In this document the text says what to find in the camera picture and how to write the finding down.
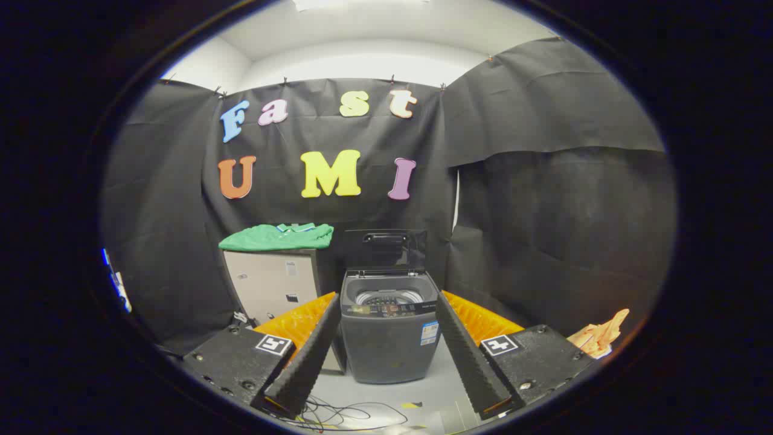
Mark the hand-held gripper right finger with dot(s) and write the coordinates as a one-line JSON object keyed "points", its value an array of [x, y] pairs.
{"points": [[474, 368]]}

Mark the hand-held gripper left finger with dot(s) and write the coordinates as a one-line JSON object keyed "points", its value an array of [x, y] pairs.
{"points": [[302, 368]]}

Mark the dark grey washing machine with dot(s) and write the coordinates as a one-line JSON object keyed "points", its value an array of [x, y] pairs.
{"points": [[386, 347]]}

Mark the green polo shirt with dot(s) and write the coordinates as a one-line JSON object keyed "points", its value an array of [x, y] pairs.
{"points": [[272, 238]]}

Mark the yellow black floor tape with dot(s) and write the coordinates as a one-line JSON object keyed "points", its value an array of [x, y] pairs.
{"points": [[412, 405]]}

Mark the grey cabinet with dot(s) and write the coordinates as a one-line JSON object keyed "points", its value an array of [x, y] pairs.
{"points": [[266, 281]]}

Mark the orange cloth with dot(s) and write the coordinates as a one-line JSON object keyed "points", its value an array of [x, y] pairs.
{"points": [[601, 338]]}

